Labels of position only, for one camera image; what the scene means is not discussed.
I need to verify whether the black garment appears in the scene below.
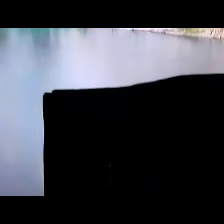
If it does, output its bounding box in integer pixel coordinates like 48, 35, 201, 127
42, 73, 224, 197

